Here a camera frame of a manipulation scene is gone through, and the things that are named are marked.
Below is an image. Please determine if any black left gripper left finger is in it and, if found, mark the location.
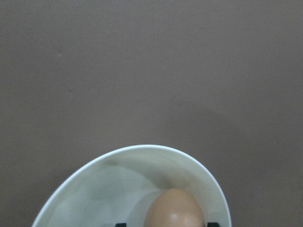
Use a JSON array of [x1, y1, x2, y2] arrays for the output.
[[116, 223, 126, 227]]

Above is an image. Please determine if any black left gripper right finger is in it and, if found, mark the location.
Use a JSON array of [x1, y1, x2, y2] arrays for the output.
[[207, 222, 219, 227]]

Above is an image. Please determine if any brown egg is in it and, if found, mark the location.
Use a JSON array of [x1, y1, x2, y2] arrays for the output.
[[144, 188, 205, 227]]

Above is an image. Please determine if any white ceramic bowl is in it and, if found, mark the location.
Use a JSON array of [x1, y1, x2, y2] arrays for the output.
[[33, 145, 232, 227]]

